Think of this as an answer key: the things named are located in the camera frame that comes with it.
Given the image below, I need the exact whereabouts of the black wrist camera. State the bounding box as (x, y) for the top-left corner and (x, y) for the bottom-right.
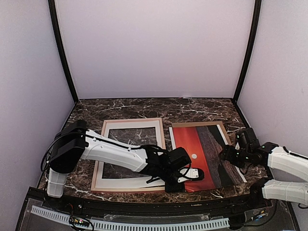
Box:
(168, 147), (192, 170)
(236, 128), (259, 150)

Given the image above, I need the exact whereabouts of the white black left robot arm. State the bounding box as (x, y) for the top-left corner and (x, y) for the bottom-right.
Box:
(40, 120), (205, 210)

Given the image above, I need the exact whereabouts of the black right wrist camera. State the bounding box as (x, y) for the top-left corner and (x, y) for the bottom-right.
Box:
(236, 128), (259, 150)

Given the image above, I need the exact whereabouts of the light wooden picture frame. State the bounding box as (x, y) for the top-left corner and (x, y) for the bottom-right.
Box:
(90, 117), (167, 193)

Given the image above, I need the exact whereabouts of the grey slotted cable duct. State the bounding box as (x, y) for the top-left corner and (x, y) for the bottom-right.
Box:
(30, 205), (230, 231)

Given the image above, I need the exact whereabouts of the black table edge rail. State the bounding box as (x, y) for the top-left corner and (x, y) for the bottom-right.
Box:
(21, 185), (289, 227)

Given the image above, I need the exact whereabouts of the brown cardboard backing board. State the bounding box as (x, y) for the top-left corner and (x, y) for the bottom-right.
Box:
(172, 121), (231, 145)

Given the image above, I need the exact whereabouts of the red sunset photo print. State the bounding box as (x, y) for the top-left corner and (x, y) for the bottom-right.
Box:
(169, 125), (247, 193)

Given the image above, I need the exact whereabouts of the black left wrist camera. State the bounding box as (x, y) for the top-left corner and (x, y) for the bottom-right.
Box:
(168, 147), (192, 170)

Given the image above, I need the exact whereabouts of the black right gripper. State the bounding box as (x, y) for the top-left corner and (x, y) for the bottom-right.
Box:
(219, 144), (251, 168)

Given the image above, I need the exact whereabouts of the black corner post right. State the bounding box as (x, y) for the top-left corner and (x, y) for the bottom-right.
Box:
(232, 0), (262, 105)

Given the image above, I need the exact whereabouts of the black corner post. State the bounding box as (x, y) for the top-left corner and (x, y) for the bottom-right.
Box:
(232, 0), (262, 105)
(48, 0), (79, 104)

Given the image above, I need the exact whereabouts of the white photo mat board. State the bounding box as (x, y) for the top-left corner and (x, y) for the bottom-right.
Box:
(94, 120), (167, 189)

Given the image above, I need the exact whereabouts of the black corner post left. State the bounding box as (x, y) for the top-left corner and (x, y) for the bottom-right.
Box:
(48, 0), (79, 104)

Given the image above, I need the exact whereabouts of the clear acrylic sheet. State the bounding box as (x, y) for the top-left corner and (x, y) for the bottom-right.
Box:
(102, 127), (157, 179)

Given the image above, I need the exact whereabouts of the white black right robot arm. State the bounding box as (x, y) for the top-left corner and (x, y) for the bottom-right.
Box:
(219, 142), (308, 209)

